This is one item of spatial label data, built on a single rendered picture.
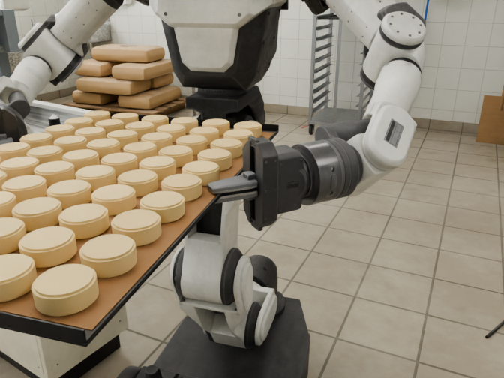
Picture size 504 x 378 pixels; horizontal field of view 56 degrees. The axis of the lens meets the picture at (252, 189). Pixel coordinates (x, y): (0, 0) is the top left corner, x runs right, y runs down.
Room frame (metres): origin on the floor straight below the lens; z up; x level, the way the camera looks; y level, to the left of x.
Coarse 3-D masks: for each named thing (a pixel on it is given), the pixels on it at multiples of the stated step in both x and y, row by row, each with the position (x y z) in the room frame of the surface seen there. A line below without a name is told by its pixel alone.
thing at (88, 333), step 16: (112, 112) 0.94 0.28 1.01; (272, 128) 0.85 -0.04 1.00; (208, 208) 0.51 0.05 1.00; (192, 224) 0.46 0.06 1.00; (176, 240) 0.42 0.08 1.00; (160, 256) 0.40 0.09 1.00; (0, 320) 0.29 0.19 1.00; (16, 320) 0.29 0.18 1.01; (32, 320) 0.28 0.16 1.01; (48, 336) 0.28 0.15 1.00; (64, 336) 0.28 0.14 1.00; (80, 336) 0.27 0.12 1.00
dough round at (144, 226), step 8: (120, 216) 0.44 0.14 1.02; (128, 216) 0.44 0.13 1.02; (136, 216) 0.44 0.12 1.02; (144, 216) 0.44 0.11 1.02; (152, 216) 0.44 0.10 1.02; (112, 224) 0.43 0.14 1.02; (120, 224) 0.42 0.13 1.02; (128, 224) 0.42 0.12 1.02; (136, 224) 0.42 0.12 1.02; (144, 224) 0.42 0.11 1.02; (152, 224) 0.43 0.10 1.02; (160, 224) 0.44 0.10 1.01; (112, 232) 0.42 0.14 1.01; (120, 232) 0.41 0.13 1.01; (128, 232) 0.41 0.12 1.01; (136, 232) 0.41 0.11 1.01; (144, 232) 0.42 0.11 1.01; (152, 232) 0.42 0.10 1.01; (160, 232) 0.44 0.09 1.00; (136, 240) 0.41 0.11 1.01; (144, 240) 0.42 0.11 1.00; (152, 240) 0.42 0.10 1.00
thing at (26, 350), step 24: (24, 120) 1.55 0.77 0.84; (48, 120) 1.35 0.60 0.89; (120, 312) 1.40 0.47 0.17; (0, 336) 1.28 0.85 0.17; (24, 336) 1.19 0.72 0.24; (96, 336) 1.30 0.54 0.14; (24, 360) 1.21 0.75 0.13; (48, 360) 1.15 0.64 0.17; (72, 360) 1.22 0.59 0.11; (96, 360) 1.32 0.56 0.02
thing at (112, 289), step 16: (240, 160) 0.68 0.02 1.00; (224, 176) 0.61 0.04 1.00; (208, 192) 0.55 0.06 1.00; (192, 208) 0.50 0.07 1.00; (176, 224) 0.46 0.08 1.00; (80, 240) 0.43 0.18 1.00; (160, 240) 0.43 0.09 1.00; (144, 256) 0.39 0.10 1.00; (128, 272) 0.37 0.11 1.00; (144, 272) 0.37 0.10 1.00; (112, 288) 0.34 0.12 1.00; (128, 288) 0.34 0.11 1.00; (0, 304) 0.32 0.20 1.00; (16, 304) 0.32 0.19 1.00; (32, 304) 0.32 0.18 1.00; (96, 304) 0.32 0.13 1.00; (112, 304) 0.32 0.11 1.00; (48, 320) 0.30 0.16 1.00; (64, 320) 0.30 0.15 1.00; (80, 320) 0.30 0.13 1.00; (96, 320) 0.30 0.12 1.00
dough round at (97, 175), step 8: (88, 168) 0.59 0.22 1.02; (96, 168) 0.59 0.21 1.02; (104, 168) 0.59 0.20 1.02; (112, 168) 0.60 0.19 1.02; (80, 176) 0.56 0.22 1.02; (88, 176) 0.56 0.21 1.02; (96, 176) 0.56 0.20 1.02; (104, 176) 0.56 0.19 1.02; (112, 176) 0.57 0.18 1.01; (96, 184) 0.56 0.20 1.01; (104, 184) 0.56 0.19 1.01
